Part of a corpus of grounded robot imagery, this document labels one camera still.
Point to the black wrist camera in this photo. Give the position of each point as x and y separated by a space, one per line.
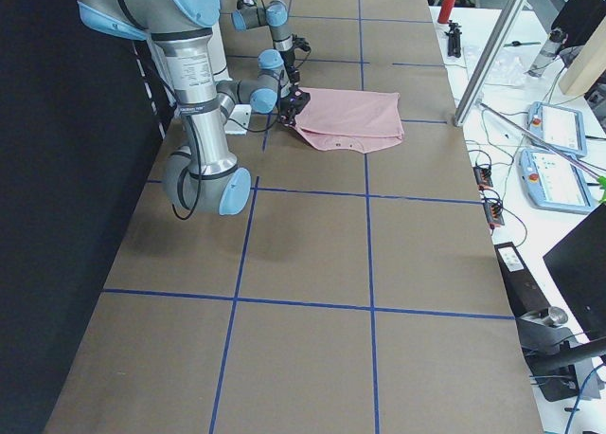
298 100
301 43

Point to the clear plastic bag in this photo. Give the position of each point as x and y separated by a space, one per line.
508 68

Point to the pink Snoopy t-shirt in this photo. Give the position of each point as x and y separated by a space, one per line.
360 121

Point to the black monitor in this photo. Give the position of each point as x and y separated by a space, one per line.
576 264

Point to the black folded tripod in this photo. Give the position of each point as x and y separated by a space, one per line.
454 40

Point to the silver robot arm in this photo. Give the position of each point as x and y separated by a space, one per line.
203 174
252 14

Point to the brown table mat blue grid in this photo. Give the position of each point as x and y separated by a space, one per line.
354 294

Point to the clear water bottle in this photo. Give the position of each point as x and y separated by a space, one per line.
548 53

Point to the orange black connector block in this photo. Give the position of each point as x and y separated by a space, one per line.
482 177

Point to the teach pendant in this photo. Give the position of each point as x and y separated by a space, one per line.
561 126
552 183

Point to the lower teach pendant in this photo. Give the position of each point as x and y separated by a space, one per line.
552 183

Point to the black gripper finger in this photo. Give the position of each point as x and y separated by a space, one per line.
286 121
294 78

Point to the metal reacher stick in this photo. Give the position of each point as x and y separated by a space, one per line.
600 179

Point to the black box with label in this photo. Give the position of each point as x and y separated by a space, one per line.
524 293

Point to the aluminium frame post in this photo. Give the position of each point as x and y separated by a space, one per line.
500 32

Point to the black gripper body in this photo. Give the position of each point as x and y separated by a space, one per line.
289 106
294 77

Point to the red bottle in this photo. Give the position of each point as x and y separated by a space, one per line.
445 11

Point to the upper teach pendant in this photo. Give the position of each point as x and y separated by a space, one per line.
561 126

